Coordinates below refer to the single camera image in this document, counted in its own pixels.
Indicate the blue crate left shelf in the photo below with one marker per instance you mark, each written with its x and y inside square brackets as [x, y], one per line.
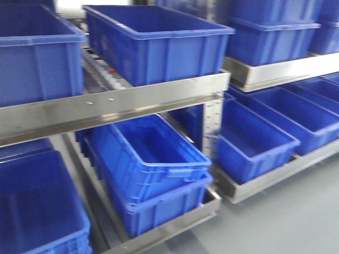
[40, 55]

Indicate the steel low side rack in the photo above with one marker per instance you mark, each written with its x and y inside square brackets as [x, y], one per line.
[250, 78]

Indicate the blue crate bottom left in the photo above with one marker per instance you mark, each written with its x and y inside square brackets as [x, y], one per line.
[41, 210]

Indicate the blue crate lower right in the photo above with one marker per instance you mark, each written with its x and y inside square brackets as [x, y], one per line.
[249, 145]

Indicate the blue crate lower stack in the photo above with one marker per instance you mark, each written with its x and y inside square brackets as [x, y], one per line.
[142, 217]

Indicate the tilted blue inner crate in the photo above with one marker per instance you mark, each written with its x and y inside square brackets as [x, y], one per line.
[145, 157]

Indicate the blue crate shelf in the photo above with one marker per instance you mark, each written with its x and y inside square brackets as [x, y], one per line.
[40, 55]
[257, 44]

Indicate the stainless steel shelving rack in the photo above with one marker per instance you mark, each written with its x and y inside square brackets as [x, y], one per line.
[110, 99]

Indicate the blue crate upper right shelf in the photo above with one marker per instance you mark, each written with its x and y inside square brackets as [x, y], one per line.
[257, 44]

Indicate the large blue target crate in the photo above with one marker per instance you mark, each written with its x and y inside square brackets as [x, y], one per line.
[153, 44]

